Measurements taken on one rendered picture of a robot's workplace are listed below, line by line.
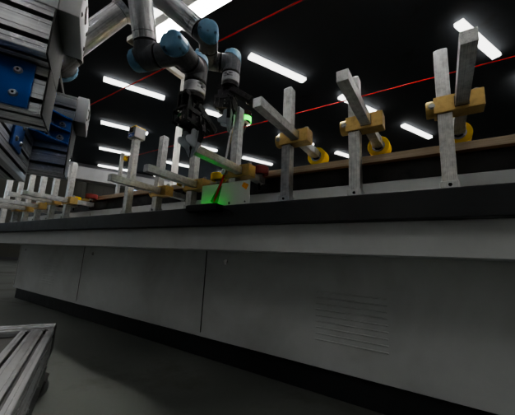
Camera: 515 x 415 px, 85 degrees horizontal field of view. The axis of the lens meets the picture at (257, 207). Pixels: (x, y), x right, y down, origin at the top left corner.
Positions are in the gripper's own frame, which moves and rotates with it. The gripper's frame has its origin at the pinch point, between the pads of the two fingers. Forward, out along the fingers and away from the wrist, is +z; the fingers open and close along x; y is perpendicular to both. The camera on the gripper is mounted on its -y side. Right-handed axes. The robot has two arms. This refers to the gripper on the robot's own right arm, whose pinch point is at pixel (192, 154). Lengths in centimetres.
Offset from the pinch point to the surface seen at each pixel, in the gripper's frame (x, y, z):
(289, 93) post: 22.0, -26.1, -31.1
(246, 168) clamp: 3.7, -25.8, -2.9
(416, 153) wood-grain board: 63, -46, -7
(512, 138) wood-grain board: 88, -46, -7
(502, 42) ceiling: 166, -453, -324
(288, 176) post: 22.4, -26.6, 2.6
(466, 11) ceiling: 117, -361, -323
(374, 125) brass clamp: 53, -26, -10
